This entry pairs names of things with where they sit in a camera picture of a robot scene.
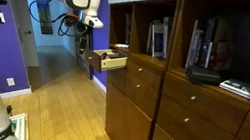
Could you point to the black flat case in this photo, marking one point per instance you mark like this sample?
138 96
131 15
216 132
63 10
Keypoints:
202 75

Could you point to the brown wooden shelf cabinet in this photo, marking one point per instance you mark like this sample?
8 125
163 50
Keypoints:
190 124

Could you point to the small white object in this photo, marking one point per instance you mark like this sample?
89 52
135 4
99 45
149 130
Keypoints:
122 45

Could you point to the grey upright binder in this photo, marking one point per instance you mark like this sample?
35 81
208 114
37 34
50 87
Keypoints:
196 49

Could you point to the open wooden drawer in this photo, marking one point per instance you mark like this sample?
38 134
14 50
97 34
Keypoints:
112 64

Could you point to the thin white upright book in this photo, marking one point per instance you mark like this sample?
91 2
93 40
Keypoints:
191 43

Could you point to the white floor frame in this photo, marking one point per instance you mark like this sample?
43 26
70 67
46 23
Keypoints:
19 127

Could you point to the white door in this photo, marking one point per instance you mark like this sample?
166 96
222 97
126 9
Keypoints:
20 46

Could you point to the flat lying book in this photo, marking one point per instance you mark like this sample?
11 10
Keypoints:
238 87

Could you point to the small silver drawer knob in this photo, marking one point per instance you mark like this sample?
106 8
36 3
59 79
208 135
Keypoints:
137 85
192 98
140 70
186 120

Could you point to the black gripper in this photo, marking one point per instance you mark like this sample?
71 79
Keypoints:
83 30

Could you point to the tall black upright book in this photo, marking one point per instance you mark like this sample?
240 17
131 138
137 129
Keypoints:
208 41

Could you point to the framed wall picture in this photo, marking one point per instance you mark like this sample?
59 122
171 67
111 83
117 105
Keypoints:
45 20

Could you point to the white wall outlet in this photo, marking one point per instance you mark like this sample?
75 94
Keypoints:
10 81

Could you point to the dark round drawer item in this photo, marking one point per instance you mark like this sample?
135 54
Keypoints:
107 56

